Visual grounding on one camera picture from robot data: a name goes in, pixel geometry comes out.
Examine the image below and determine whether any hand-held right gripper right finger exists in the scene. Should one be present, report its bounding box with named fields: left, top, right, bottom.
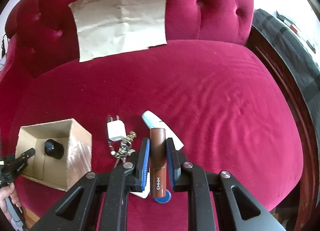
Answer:
left=165, top=137, right=286, bottom=231

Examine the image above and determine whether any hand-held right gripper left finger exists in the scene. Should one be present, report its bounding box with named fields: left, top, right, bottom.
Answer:
left=31, top=138, right=150, bottom=231

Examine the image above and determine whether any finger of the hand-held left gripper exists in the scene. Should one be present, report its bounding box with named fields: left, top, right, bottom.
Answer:
left=11, top=147, right=36, bottom=174

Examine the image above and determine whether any brown cosmetic tube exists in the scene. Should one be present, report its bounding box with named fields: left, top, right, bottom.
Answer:
left=149, top=128, right=168, bottom=198

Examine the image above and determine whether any brass keychain with carabiner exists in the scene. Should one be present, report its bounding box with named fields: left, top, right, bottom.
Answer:
left=108, top=131, right=137, bottom=169

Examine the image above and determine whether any black round jar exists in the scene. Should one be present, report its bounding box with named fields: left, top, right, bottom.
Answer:
left=44, top=139, right=64, bottom=160

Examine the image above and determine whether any pale blue white tube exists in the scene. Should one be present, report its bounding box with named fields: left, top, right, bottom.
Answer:
left=142, top=110, right=185, bottom=150

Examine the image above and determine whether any white charger plug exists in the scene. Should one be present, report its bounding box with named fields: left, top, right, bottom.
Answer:
left=107, top=114, right=125, bottom=143

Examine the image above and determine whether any cardboard box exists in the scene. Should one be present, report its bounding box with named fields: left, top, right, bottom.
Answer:
left=15, top=118, right=92, bottom=192

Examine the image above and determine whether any person's left hand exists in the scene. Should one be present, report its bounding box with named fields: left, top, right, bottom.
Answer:
left=0, top=184, right=22, bottom=221

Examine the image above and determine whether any blue round cap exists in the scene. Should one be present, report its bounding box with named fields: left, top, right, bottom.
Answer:
left=153, top=189, right=173, bottom=204

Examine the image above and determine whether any red velvet tufted sofa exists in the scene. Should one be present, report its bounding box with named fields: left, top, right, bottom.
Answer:
left=0, top=0, right=313, bottom=231

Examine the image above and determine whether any brown paper sheet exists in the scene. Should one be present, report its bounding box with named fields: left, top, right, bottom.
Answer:
left=68, top=0, right=168, bottom=63

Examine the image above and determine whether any dark glossy table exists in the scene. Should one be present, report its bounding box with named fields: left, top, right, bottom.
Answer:
left=251, top=8, right=320, bottom=146

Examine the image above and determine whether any black cable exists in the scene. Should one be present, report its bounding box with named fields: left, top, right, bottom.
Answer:
left=1, top=33, right=9, bottom=57

